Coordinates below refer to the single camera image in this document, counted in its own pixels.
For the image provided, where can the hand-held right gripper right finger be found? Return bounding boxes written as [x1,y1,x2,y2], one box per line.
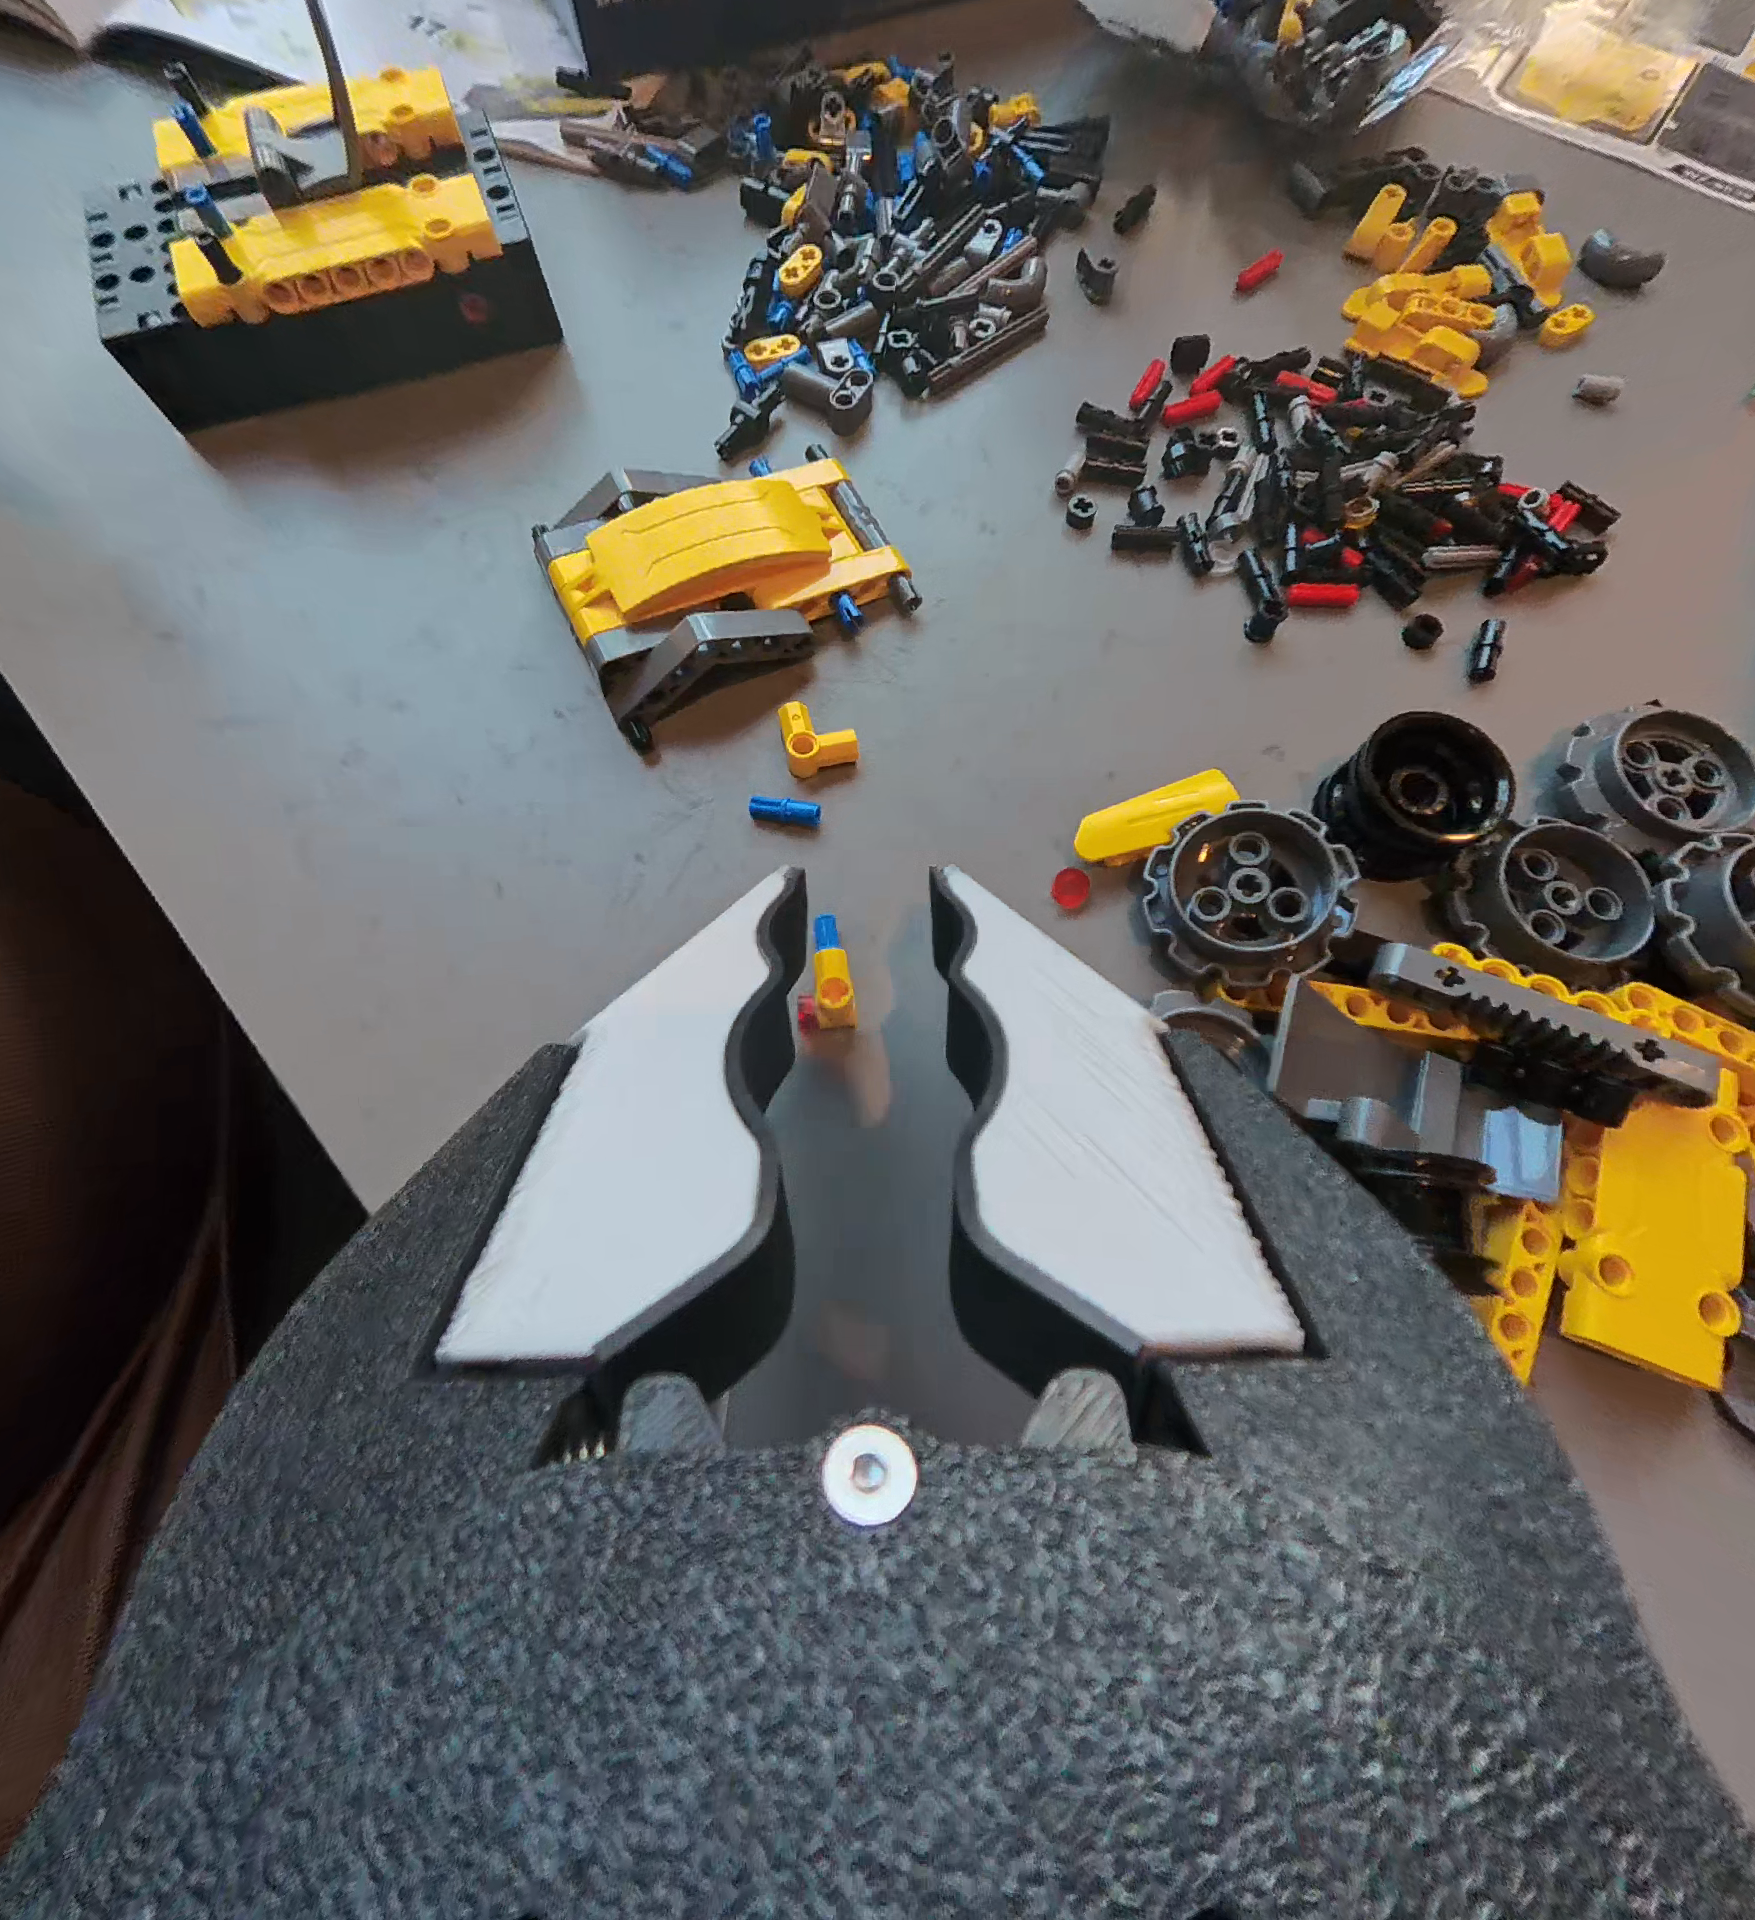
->
[931,867,1309,1412]

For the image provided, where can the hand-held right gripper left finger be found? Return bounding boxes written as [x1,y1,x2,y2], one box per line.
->
[433,863,811,1397]

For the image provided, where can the yellow connector with blue pin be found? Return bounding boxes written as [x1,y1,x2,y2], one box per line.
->
[795,911,864,1036]

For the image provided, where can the grey desk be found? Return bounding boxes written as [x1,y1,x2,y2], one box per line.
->
[0,0,1755,1920]

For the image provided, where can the cluster of grey sprocket wheels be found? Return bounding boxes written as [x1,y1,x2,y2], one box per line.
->
[1140,705,1755,1081]

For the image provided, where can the person's black trouser legs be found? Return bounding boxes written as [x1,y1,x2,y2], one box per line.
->
[0,614,369,1350]

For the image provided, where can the yellow curved panel piece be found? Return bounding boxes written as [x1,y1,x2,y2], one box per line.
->
[1072,769,1244,869]

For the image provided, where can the yellow angle connector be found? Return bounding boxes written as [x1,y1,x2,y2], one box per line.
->
[775,698,864,782]

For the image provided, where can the black wheel rim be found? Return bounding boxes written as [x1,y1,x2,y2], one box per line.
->
[1311,710,1519,863]

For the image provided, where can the yellow vehicle chassis assembly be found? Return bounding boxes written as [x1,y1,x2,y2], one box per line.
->
[1206,930,1755,1486]

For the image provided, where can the person's brown shirt torso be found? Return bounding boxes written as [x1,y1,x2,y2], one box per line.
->
[0,734,241,1908]

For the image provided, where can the yellow and grey hood assembly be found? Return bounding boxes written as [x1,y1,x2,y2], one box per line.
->
[530,449,929,754]

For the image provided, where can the pile of black red pins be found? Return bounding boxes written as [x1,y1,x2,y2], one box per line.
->
[1049,246,1631,684]

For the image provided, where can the black box with yellow beams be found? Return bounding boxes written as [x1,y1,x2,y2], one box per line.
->
[84,0,565,437]

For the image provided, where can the pile of yellow connectors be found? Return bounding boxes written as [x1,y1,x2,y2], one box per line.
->
[1284,141,1667,408]

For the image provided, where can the pile of blue black pieces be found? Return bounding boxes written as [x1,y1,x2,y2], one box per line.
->
[555,52,1164,463]

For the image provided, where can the plastic bag of parts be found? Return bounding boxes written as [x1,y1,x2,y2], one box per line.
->
[1079,0,1465,129]

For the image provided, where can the dark kit box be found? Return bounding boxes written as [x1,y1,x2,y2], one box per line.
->
[548,0,1059,76]

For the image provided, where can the instruction booklet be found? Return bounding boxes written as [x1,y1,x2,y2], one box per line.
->
[45,0,579,93]

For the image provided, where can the sticker sheet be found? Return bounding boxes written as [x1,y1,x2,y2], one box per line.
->
[1425,0,1755,220]

